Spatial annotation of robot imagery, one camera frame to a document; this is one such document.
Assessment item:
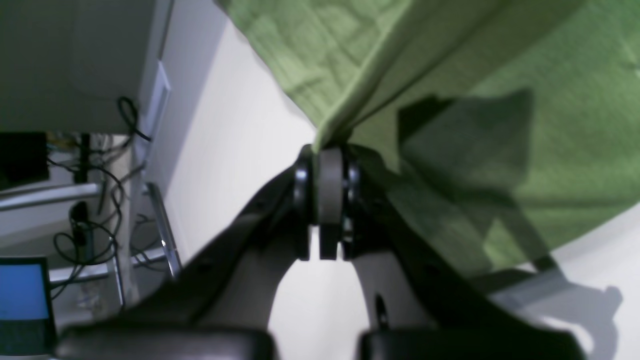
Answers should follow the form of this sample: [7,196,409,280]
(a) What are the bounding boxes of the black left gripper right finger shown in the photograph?
[317,146,585,360]

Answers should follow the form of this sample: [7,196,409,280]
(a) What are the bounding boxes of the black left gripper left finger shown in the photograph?
[55,145,313,360]

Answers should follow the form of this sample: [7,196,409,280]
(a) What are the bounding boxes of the green T-shirt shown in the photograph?
[217,0,639,277]

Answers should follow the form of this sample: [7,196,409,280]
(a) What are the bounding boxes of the blue laptop screen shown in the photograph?
[0,256,57,357]

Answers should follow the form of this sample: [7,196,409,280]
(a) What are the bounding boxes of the black cable bundle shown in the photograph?
[47,96,173,301]

